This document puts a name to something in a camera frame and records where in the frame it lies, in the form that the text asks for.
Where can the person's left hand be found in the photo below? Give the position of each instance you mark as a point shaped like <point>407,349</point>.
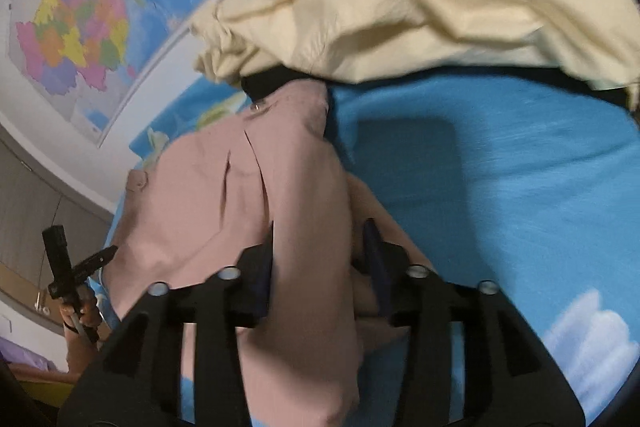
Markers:
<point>87,314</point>

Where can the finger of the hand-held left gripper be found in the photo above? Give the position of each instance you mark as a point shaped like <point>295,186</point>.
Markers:
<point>97,259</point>

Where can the wooden cabinet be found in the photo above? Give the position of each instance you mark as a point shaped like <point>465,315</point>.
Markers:
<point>30,207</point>

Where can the person's left forearm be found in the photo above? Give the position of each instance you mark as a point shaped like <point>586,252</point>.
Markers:
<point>82,352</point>

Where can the colourful wall map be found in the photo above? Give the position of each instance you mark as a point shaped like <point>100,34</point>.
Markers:
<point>90,17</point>

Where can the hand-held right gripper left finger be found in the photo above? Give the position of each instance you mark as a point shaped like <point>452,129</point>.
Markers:
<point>262,277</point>

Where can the blue floral bed sheet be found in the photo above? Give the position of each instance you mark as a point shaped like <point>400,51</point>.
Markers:
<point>500,187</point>

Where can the pink zip jacket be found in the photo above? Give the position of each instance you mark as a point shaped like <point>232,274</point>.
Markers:
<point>225,207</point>

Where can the yellow board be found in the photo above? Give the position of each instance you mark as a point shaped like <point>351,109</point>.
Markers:
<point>45,389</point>

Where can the purple cloth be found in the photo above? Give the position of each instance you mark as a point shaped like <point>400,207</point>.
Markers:
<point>22,354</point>

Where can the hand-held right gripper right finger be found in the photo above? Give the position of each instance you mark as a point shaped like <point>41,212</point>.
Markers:
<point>374,259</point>

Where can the black cloth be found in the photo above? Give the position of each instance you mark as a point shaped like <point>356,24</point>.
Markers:
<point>265,84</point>

